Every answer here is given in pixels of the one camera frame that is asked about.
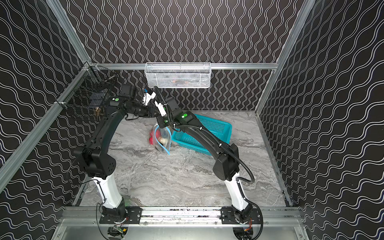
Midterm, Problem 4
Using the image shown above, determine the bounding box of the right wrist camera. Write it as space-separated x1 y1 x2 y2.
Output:
155 101 167 117

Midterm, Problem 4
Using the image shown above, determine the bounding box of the dark red apple toy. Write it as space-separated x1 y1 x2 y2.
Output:
149 131 157 145

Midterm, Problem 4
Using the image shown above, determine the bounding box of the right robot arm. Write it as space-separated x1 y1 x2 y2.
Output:
156 96 255 223

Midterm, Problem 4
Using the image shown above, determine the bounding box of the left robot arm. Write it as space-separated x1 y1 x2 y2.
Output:
74 85 158 224

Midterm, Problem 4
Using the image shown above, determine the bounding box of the clear wall basket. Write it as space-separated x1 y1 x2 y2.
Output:
145 62 212 89

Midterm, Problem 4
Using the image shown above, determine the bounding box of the clear zip top bag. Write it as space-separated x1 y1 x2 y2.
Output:
148 124 172 155

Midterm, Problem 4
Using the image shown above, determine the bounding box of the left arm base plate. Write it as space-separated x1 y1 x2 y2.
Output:
99 207 143 225

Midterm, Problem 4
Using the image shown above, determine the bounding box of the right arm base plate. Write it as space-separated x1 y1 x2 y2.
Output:
219 206 262 225

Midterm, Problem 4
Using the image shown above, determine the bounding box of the aluminium front rail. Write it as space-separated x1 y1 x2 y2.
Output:
52 207 309 240

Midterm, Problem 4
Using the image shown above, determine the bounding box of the teal plastic basket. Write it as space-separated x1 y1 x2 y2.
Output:
172 112 232 159

